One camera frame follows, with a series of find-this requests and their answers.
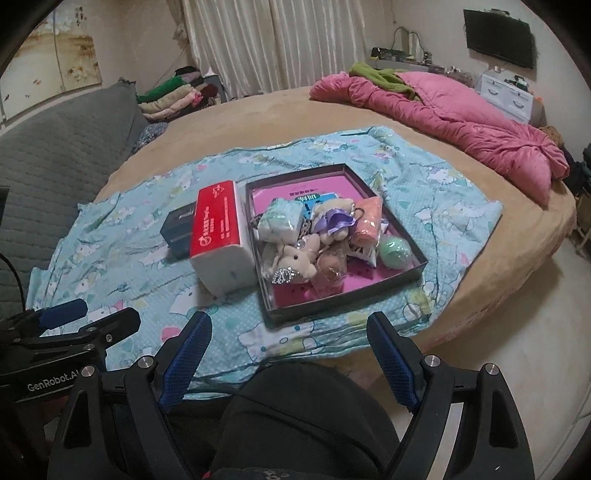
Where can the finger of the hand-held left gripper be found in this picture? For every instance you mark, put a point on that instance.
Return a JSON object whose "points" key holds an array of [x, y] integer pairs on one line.
{"points": [[60, 311], [115, 323]]}

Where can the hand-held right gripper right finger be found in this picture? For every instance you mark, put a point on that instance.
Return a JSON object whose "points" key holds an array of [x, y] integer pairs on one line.
{"points": [[397, 364]]}

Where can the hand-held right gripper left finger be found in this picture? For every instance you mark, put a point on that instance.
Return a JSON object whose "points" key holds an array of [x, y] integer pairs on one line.
{"points": [[184, 364]]}

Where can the dark shallow box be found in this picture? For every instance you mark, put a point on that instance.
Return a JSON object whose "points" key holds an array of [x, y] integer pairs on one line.
{"points": [[346, 295]]}

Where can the small dark box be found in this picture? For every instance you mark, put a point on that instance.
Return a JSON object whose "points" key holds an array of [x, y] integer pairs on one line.
{"points": [[178, 230]]}

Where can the green soft ball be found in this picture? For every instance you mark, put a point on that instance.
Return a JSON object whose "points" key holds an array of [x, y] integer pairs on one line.
{"points": [[395, 251]]}

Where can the beige pompom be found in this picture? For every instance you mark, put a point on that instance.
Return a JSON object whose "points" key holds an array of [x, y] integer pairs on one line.
{"points": [[330, 270]]}

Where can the floral plush toy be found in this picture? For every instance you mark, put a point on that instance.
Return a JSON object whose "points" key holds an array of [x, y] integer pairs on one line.
{"points": [[298, 258]]}

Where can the white blue snack packet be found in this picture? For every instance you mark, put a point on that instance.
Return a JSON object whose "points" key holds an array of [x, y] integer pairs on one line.
{"points": [[367, 221]]}

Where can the plush bear with purple bow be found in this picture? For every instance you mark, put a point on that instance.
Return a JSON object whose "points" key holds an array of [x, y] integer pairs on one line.
{"points": [[332, 217]]}

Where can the green printed tissue packet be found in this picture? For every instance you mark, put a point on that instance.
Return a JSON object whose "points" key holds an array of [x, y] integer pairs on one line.
{"points": [[279, 219]]}

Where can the blue cartoon printed blanket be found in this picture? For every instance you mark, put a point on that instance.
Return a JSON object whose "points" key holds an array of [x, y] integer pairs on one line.
{"points": [[138, 194]]}

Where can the red tissue pack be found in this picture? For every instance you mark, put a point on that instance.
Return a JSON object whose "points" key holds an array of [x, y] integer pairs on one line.
{"points": [[217, 221]]}

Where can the grey quilted sofa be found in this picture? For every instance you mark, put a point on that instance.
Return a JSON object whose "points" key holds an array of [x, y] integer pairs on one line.
{"points": [[55, 161]]}

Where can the dark floral cloth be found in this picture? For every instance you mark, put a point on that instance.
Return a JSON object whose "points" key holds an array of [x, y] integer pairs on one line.
{"points": [[150, 134]]}

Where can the pink picture book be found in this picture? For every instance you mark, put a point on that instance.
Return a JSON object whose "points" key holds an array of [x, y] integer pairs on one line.
{"points": [[318, 184]]}

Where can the stack of folded clothes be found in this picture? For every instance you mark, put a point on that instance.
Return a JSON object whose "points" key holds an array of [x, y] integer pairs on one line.
{"points": [[171, 99]]}

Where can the pink quilt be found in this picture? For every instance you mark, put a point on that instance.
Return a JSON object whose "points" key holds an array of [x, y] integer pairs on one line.
{"points": [[461, 120]]}

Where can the beige round bed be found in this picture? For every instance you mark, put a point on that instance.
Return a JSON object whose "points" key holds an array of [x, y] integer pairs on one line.
{"points": [[277, 110]]}

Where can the green cloth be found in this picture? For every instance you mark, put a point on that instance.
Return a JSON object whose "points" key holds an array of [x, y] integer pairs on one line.
{"points": [[374, 74]]}

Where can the white drawer cabinet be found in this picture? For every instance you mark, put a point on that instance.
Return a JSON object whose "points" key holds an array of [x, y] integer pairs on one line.
{"points": [[503, 92]]}

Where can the cluttered side table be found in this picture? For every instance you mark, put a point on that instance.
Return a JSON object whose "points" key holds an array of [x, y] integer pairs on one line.
{"points": [[392, 53]]}

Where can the white curtain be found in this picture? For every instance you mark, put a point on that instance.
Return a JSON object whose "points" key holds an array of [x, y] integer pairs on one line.
{"points": [[277, 41]]}

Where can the wall painting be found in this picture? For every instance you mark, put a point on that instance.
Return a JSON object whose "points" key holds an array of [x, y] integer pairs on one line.
{"points": [[55, 55]]}

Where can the black wall television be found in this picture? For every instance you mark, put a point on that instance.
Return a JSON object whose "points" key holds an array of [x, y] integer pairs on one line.
{"points": [[498, 37]]}

